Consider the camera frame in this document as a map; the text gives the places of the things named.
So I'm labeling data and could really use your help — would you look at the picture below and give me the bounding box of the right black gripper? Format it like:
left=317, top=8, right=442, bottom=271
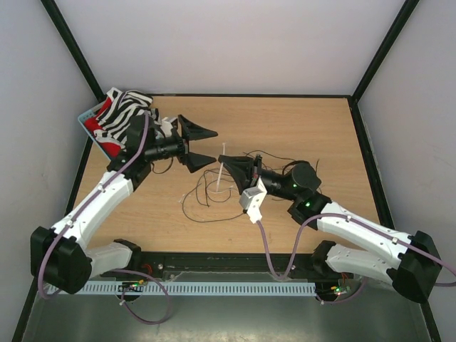
left=218, top=155, right=297, bottom=202

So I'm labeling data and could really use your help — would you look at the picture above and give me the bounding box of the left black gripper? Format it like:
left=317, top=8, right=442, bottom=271
left=146, top=116, right=219, bottom=172

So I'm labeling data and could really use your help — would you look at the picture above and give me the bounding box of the black wire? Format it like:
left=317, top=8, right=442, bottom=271
left=194, top=151, right=296, bottom=209

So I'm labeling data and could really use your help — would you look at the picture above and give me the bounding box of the white zip tie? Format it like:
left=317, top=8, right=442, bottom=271
left=215, top=142, right=226, bottom=194

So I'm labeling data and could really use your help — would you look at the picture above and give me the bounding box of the white thin wire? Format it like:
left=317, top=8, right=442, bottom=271
left=177, top=177, right=236, bottom=204

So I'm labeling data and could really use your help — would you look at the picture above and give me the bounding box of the dark brown wire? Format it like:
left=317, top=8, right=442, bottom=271
left=181, top=185, right=250, bottom=224

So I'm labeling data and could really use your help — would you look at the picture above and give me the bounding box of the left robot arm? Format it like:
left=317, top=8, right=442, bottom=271
left=30, top=114, right=218, bottom=299

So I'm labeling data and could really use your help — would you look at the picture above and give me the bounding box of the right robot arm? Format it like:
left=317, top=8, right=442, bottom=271
left=219, top=155, right=442, bottom=304

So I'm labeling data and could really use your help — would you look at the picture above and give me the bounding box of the black white striped cloth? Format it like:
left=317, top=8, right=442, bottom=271
left=96, top=88, right=161, bottom=145

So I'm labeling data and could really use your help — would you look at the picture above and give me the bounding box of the red cloth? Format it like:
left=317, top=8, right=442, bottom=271
left=84, top=99, right=124, bottom=160

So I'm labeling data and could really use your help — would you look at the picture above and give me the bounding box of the light blue plastic basket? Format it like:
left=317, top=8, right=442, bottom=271
left=78, top=106, right=122, bottom=157

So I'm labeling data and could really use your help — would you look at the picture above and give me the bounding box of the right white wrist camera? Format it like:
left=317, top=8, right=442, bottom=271
left=239, top=178, right=267, bottom=224

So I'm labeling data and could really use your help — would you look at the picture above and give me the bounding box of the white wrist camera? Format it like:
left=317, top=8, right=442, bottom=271
left=155, top=117, right=178, bottom=139
left=239, top=178, right=267, bottom=224

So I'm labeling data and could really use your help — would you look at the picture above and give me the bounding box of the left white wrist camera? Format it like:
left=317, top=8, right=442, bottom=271
left=155, top=117, right=178, bottom=139

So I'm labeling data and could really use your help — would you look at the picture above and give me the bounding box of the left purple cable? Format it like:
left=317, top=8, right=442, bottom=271
left=37, top=113, right=172, bottom=325

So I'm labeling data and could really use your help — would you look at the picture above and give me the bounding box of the purple cable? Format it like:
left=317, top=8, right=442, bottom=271
left=37, top=113, right=172, bottom=325
left=256, top=212, right=456, bottom=306

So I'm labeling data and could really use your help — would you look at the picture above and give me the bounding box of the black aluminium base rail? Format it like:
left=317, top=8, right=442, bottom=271
left=99, top=251, right=418, bottom=279

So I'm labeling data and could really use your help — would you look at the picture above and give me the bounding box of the light blue slotted cable duct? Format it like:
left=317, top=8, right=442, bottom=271
left=77, top=281, right=315, bottom=297

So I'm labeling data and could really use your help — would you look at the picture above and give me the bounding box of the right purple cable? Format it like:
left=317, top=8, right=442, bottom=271
left=256, top=212, right=456, bottom=306

